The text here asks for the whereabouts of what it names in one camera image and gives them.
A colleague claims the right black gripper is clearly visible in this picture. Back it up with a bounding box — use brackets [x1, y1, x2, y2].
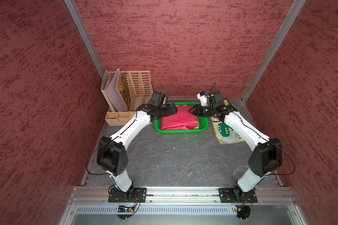
[188, 104, 215, 117]

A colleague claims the pink raincoat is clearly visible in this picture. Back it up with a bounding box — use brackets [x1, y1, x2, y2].
[161, 106, 200, 131]

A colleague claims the green dinosaur raincoat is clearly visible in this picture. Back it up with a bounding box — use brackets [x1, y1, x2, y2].
[210, 118, 244, 144]

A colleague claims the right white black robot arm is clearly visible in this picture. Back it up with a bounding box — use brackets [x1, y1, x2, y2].
[189, 105, 296, 201]

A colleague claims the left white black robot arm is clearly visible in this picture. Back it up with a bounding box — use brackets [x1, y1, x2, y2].
[94, 101, 177, 198]

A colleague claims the green plastic basket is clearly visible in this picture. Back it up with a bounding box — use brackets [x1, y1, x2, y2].
[155, 102, 209, 134]

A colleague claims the dark blue book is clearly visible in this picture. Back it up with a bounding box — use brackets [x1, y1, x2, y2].
[223, 99, 233, 108]

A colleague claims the beige desk file organizer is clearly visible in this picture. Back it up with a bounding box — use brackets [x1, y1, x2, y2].
[105, 70, 153, 126]

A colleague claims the lilac folder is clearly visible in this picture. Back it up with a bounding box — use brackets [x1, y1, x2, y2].
[105, 68, 128, 112]

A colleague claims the brown patterned book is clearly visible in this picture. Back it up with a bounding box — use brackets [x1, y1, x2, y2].
[119, 71, 131, 111]

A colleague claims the right black round connector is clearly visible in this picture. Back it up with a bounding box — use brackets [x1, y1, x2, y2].
[237, 206, 251, 220]

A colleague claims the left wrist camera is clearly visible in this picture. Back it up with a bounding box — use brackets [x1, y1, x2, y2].
[148, 91, 167, 107]

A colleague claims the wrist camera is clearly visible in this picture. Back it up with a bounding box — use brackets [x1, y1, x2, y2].
[197, 91, 225, 108]
[148, 91, 167, 107]

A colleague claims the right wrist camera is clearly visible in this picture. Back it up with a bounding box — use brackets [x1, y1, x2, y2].
[197, 91, 225, 108]

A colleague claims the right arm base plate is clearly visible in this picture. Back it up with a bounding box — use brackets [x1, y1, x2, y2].
[218, 187, 258, 203]

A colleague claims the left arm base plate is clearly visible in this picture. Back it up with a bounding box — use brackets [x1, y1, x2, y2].
[108, 187, 147, 203]

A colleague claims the left circuit board with wires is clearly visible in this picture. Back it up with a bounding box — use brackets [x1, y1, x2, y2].
[116, 205, 136, 220]

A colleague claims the aluminium front rail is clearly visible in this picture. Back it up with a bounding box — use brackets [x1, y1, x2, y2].
[69, 186, 299, 205]

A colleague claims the left aluminium corner post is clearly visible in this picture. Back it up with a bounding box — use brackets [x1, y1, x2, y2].
[64, 0, 104, 78]

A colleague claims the aluminium corner post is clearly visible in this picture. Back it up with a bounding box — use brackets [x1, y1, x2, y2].
[241, 0, 306, 104]
[64, 0, 104, 78]

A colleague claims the right aluminium corner post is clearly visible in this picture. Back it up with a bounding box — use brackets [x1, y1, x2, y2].
[241, 0, 306, 104]

